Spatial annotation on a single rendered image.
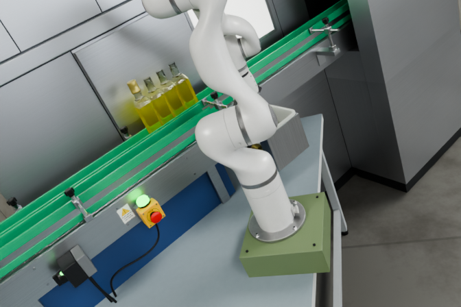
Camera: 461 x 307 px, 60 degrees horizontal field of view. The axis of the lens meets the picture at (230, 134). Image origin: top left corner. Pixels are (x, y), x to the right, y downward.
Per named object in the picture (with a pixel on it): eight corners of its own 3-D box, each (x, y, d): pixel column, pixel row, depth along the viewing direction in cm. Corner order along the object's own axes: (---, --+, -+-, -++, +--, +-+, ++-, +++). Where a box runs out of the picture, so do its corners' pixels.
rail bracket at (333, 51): (322, 61, 194) (310, 16, 184) (350, 62, 181) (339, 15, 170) (316, 65, 192) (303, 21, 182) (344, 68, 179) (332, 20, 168)
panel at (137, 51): (273, 30, 198) (250, -40, 182) (277, 30, 195) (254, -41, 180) (118, 129, 162) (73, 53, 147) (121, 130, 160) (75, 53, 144)
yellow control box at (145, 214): (158, 210, 145) (149, 194, 142) (167, 217, 139) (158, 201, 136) (142, 222, 142) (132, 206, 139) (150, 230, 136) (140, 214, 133)
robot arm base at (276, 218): (305, 195, 135) (289, 151, 127) (306, 237, 119) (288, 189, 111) (252, 207, 140) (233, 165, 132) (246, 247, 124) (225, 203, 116)
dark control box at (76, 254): (91, 260, 134) (77, 243, 130) (99, 272, 128) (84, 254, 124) (69, 277, 131) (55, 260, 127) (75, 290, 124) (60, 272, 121)
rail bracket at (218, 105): (213, 114, 164) (201, 87, 158) (237, 120, 151) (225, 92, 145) (207, 118, 163) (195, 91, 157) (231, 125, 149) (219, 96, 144)
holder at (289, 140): (264, 132, 179) (253, 103, 172) (309, 146, 158) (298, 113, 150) (236, 154, 173) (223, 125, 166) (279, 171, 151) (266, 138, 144)
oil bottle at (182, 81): (199, 115, 169) (178, 70, 159) (206, 117, 164) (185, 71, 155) (189, 123, 167) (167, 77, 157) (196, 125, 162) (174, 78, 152)
